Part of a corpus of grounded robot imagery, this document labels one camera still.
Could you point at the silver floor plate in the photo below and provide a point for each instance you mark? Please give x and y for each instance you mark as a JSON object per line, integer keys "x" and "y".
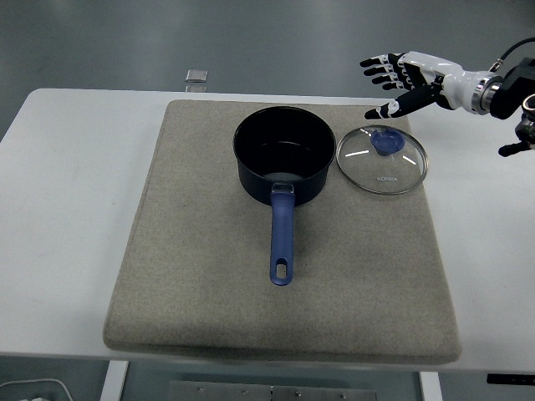
{"x": 196, "y": 75}

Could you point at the dark blue saucepan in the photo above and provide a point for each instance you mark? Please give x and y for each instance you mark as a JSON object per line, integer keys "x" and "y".
{"x": 281, "y": 217}

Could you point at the white and black hand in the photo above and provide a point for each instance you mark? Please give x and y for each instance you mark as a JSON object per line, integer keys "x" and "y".
{"x": 455, "y": 85}

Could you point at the beige fabric mat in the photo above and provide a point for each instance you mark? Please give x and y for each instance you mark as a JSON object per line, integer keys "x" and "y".
{"x": 209, "y": 250}

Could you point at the white table leg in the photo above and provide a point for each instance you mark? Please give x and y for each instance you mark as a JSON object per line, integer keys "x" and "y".
{"x": 115, "y": 382}
{"x": 430, "y": 386}

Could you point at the glass lid with blue knob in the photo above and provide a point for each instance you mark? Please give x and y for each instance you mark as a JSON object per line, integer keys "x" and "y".
{"x": 388, "y": 142}

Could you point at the grey metal plate with screws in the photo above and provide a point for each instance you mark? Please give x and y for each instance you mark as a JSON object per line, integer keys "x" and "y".
{"x": 271, "y": 392}

